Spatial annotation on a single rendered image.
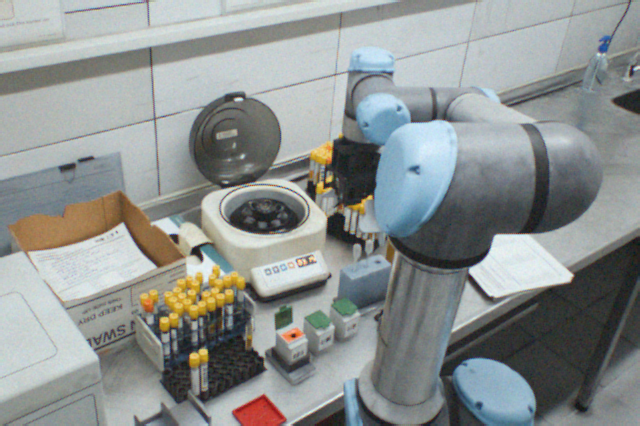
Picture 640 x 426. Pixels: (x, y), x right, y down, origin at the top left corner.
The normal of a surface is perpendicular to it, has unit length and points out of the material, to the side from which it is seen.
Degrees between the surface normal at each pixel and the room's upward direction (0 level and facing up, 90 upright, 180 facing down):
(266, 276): 25
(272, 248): 90
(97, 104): 90
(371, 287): 90
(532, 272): 1
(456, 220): 96
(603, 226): 0
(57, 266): 1
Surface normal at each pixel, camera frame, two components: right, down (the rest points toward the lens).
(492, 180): 0.12, 0.07
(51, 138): 0.62, 0.48
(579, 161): 0.50, -0.22
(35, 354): 0.07, -0.83
